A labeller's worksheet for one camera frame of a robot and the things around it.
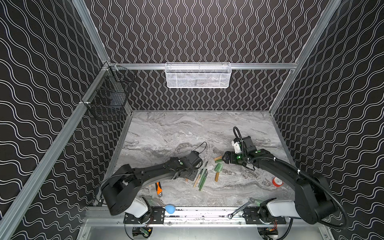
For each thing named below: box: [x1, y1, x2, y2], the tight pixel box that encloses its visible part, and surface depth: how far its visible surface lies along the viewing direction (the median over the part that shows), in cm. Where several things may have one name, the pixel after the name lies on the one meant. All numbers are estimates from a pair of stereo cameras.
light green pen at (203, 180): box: [198, 168, 208, 191], surface depth 87 cm
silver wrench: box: [227, 197, 256, 220], surface depth 78 cm
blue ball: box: [165, 204, 176, 215], surface depth 77 cm
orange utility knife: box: [155, 181, 163, 195], surface depth 85 cm
